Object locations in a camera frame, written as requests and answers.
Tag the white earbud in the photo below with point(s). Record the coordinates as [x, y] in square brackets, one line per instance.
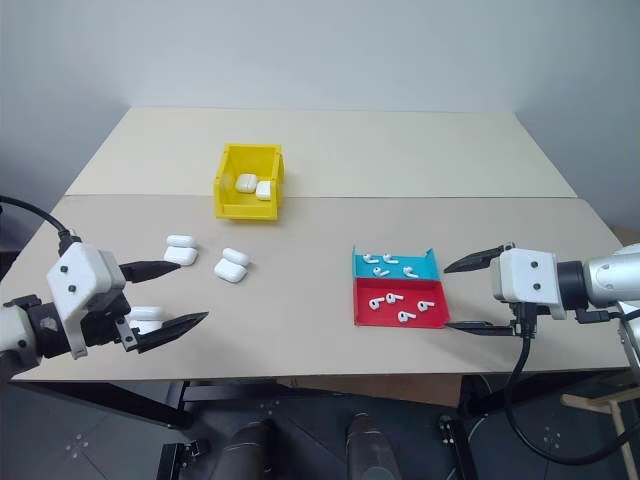
[381, 272]
[425, 305]
[410, 272]
[390, 258]
[376, 303]
[406, 316]
[371, 258]
[394, 298]

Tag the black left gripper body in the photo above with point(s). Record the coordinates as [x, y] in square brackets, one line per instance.
[102, 322]

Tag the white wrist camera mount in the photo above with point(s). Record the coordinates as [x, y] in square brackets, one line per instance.
[530, 280]
[80, 272]

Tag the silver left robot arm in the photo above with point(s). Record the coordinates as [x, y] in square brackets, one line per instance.
[20, 332]

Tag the red plastic tray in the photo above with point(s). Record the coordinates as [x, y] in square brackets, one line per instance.
[390, 317]

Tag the dark rounded shape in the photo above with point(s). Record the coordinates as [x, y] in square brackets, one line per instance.
[370, 445]
[245, 450]

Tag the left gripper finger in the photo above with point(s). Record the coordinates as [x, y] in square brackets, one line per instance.
[150, 270]
[172, 327]

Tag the black table frame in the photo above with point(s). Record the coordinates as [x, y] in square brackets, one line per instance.
[125, 402]

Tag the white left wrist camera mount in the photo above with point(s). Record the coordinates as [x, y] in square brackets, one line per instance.
[80, 272]

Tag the yellow plastic bin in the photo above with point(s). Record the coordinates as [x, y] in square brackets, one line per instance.
[245, 207]

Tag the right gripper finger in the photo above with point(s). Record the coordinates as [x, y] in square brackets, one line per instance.
[480, 327]
[475, 260]

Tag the brown cardboard panel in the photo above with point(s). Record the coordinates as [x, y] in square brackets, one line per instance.
[370, 390]

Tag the light wooden stand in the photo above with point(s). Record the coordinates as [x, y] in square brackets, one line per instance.
[607, 400]

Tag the teal plastic tray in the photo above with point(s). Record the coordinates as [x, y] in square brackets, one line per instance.
[397, 260]

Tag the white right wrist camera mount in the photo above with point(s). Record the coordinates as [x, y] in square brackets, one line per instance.
[530, 280]

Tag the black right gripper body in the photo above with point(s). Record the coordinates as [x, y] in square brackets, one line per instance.
[522, 320]

